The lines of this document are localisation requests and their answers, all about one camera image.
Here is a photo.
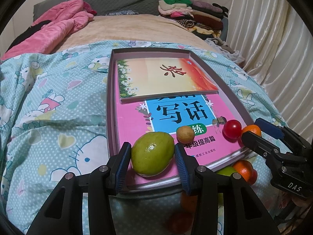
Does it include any orange tangerine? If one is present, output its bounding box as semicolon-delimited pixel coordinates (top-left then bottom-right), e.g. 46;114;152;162
180;192;197;213
241;124;262;136
232;160;258;185

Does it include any green mango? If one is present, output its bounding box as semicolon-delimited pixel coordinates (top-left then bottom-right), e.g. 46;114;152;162
215;166;237;176
131;132;174;177

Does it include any cherry tomato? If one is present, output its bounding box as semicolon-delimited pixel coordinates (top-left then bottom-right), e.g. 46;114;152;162
168;212;193;234
222;119;242;139

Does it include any brown longan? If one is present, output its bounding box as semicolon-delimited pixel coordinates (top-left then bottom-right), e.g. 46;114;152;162
176;126;195;144

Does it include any pink workbook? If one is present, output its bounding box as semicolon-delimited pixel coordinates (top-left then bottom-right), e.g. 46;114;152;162
114;94;250;189

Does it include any blue hello kitty quilt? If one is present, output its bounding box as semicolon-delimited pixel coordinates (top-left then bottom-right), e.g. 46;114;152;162
1;40;285;233

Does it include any cream curtain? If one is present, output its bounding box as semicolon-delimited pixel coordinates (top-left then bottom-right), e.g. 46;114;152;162
227;0;312;137

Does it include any white crumpled cloth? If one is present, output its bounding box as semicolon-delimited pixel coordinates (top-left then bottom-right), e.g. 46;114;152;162
204;38;245;66

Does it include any pile of folded clothes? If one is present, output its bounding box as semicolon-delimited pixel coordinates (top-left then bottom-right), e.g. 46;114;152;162
158;0;229;40

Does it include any orange cream book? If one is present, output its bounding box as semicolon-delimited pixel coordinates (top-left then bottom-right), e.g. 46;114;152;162
117;57;218;103

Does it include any black garment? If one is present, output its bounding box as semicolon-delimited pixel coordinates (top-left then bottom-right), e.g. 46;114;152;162
7;20;51;51

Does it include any pink quilt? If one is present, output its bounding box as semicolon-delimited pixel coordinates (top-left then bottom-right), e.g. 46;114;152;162
1;0;97;61

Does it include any beige bed blanket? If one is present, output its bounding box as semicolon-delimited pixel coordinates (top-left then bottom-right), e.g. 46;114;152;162
52;14;217;52

